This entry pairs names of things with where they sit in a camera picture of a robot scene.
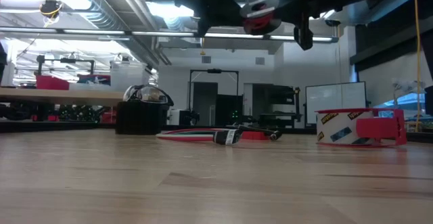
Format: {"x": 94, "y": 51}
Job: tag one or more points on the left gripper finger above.
{"x": 233, "y": 21}
{"x": 234, "y": 4}

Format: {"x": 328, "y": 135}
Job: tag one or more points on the black shelving unit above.
{"x": 274, "y": 99}

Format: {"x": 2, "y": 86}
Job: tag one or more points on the black equipment cabinet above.
{"x": 226, "y": 110}

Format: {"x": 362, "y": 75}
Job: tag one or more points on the whiteboard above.
{"x": 335, "y": 102}

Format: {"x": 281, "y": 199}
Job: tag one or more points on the clear plastic storage box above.
{"x": 130, "y": 76}

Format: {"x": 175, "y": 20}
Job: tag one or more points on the white box device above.
{"x": 176, "y": 117}

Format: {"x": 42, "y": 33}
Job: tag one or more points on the printed tape roll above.
{"x": 338, "y": 126}

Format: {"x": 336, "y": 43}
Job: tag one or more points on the red tape dispenser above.
{"x": 379, "y": 129}

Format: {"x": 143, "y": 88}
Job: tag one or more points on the red plastic bin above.
{"x": 52, "y": 82}

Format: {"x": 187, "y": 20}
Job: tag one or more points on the black dome camera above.
{"x": 332, "y": 23}

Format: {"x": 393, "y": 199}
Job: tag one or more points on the black gantry frame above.
{"x": 67, "y": 61}
{"x": 213, "y": 71}

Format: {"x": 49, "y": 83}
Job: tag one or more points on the rolling metal frame workbench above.
{"x": 50, "y": 96}

